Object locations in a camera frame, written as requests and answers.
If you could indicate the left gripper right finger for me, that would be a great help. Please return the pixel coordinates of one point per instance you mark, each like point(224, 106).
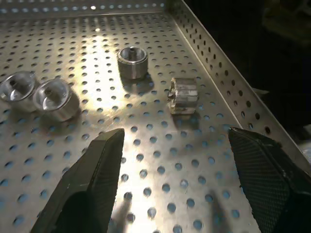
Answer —
point(269, 184)

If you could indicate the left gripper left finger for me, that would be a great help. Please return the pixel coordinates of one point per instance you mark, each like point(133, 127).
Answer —
point(90, 184)

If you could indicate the dark knurled metal roller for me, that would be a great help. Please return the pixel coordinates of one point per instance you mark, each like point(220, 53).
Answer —
point(184, 97)

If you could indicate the shiny metal roller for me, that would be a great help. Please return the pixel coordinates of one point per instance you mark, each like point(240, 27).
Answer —
point(133, 64)
point(57, 100)
point(15, 89)

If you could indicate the perforated steel tray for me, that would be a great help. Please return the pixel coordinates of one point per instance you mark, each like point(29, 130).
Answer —
point(158, 170)

